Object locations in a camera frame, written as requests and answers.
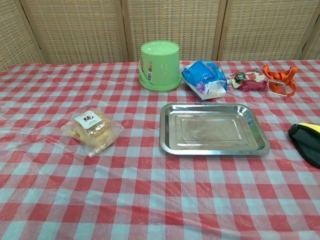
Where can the bread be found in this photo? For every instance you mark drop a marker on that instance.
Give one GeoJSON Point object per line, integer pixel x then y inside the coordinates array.
{"type": "Point", "coordinates": [93, 131]}

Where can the stainless steel rectangular tray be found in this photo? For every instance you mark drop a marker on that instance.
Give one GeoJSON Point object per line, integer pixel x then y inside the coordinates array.
{"type": "Point", "coordinates": [212, 128]}

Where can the blue and white tissue pack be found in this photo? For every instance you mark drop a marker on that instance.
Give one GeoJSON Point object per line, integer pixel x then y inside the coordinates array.
{"type": "Point", "coordinates": [203, 77]}

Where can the red white checkered tablecloth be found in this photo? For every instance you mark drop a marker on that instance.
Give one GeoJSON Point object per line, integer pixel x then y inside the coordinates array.
{"type": "Point", "coordinates": [150, 190]}

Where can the red snack packet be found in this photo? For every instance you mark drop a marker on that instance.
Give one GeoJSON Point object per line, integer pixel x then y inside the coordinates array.
{"type": "Point", "coordinates": [251, 83]}

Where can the woven rattan screen panel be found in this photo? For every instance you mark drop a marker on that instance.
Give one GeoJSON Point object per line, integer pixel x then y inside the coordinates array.
{"type": "Point", "coordinates": [175, 22]}
{"type": "Point", "coordinates": [77, 30]}
{"type": "Point", "coordinates": [265, 30]}
{"type": "Point", "coordinates": [315, 42]}
{"type": "Point", "coordinates": [10, 37]}

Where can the black and yellow fabric pouch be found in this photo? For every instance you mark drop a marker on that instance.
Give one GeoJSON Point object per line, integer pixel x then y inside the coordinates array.
{"type": "Point", "coordinates": [306, 142]}

